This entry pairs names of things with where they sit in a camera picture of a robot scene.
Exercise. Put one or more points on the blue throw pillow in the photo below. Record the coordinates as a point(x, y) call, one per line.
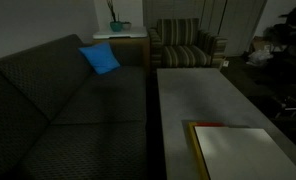
point(100, 58)

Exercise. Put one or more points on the wooden side table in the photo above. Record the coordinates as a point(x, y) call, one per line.
point(131, 50)

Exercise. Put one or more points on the dark brown patterned sofa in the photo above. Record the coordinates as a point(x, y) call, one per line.
point(54, 110)

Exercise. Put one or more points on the thin dark plant stems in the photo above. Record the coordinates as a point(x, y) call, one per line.
point(112, 10)

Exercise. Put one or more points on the dark pile of belongings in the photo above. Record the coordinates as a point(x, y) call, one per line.
point(293, 28)

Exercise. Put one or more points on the white tray board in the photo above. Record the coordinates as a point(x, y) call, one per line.
point(124, 32)

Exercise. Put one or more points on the brown cardboard box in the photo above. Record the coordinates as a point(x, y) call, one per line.
point(259, 43)

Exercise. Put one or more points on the small black floor device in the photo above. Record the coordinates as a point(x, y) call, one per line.
point(288, 104)

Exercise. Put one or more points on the small white floor tag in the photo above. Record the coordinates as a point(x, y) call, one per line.
point(225, 63)

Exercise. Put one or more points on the striped armchair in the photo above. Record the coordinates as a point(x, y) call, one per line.
point(181, 46)

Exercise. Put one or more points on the teal plant pot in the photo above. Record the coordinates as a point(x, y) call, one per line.
point(116, 26)

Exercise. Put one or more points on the white crumpled bag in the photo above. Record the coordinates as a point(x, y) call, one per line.
point(259, 57)

